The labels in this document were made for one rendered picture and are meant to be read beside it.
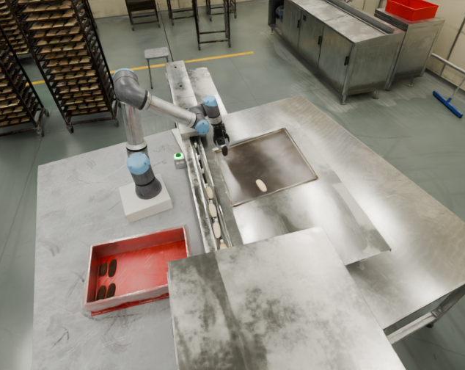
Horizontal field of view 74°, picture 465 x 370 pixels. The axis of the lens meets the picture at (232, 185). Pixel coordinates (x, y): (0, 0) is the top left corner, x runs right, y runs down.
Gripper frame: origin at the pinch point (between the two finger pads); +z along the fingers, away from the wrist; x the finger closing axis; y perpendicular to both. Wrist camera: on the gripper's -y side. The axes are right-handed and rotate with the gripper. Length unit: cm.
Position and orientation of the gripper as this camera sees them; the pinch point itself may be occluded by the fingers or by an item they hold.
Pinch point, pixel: (224, 148)
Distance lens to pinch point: 193.4
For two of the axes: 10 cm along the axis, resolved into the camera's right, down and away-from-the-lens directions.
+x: -9.7, 2.0, 1.1
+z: 2.2, 6.7, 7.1
